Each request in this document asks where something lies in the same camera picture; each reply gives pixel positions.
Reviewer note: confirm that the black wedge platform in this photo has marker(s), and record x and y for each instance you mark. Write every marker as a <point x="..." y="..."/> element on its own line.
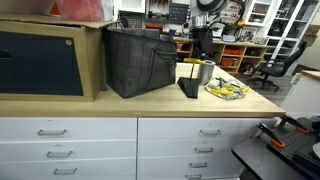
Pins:
<point x="189" y="86"/>

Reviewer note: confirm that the dark grey tote bag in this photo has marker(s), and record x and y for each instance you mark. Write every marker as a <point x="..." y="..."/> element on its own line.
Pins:
<point x="138" y="60"/>

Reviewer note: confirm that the white patterned cloth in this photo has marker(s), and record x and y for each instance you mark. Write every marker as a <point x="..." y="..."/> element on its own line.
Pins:
<point x="227" y="89"/>

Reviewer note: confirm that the wooden shelf workbench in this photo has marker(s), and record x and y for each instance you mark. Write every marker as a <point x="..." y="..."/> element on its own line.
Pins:
<point x="238" y="58"/>

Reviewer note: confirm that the white drawer cabinet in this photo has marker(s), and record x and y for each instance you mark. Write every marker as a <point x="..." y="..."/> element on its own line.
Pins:
<point x="123" y="148"/>

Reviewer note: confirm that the black office chair far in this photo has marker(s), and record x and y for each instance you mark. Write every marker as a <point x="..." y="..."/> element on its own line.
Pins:
<point x="276" y="67"/>

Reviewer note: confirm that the cardboard box with black panel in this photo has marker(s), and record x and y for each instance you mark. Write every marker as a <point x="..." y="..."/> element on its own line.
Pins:
<point x="44" y="57"/>

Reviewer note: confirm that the clear plastic storage bin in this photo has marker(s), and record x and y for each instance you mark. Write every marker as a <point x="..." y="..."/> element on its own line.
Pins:
<point x="84" y="10"/>

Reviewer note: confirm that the white glass door cabinet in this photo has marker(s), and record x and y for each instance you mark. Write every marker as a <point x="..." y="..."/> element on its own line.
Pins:
<point x="282" y="22"/>

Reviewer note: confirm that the black perforated clamp table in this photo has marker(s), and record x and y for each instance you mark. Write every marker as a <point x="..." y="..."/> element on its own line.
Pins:
<point x="295" y="147"/>

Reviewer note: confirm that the yellow T-handle tool front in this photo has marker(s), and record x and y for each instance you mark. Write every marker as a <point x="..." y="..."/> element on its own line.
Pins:
<point x="221" y="91"/>

